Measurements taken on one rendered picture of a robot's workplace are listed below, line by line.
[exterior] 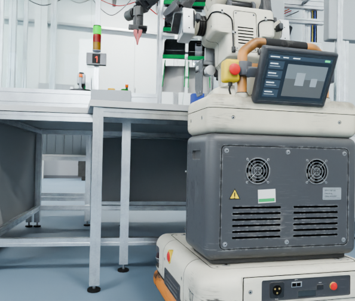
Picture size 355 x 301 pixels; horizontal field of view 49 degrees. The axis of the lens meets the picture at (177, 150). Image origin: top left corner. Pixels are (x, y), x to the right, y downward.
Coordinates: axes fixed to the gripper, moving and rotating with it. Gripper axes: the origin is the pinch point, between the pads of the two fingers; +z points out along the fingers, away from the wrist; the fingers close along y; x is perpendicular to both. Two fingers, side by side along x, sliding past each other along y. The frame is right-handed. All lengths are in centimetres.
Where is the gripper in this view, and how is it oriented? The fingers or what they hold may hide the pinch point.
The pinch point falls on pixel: (137, 43)
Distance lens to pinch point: 222.8
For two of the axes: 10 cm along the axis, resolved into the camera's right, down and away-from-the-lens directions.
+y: -9.9, -0.3, -1.4
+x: 1.4, 0.0, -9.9
